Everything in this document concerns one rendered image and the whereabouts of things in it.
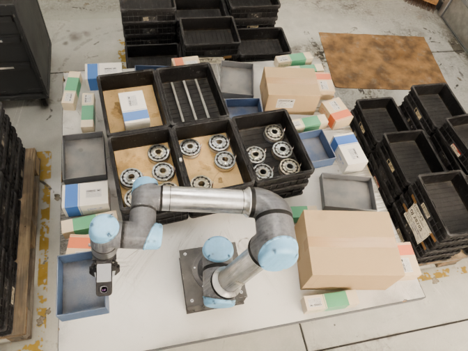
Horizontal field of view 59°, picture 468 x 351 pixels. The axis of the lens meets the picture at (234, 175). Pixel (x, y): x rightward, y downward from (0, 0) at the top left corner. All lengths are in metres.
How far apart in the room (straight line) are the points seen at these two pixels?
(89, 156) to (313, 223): 1.16
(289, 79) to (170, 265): 1.23
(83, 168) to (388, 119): 2.20
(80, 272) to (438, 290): 2.28
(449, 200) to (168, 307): 1.78
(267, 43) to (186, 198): 2.33
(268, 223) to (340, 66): 2.91
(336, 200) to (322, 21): 2.59
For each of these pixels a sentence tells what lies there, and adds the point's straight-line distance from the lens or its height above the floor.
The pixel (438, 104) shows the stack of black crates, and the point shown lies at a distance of 3.45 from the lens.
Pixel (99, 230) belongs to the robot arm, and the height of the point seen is 1.47.
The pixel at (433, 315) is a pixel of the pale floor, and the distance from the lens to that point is 2.99.
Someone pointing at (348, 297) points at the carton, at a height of 0.76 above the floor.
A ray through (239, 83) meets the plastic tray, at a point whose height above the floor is 0.70.
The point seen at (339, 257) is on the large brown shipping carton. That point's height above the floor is 0.90.
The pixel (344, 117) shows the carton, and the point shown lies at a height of 0.77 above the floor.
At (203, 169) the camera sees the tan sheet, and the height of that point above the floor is 0.83.
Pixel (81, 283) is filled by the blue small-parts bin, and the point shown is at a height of 1.07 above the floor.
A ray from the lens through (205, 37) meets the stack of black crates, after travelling 3.17.
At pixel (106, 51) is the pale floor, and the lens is 3.81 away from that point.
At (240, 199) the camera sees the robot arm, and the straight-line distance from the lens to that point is 1.23.
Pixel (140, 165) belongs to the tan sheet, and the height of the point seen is 0.83.
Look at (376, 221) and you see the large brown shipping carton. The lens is 1.96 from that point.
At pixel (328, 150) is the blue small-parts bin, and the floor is 0.73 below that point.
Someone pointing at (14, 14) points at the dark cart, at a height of 0.84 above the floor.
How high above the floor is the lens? 2.47
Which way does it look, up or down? 57 degrees down
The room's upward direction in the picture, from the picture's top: 12 degrees clockwise
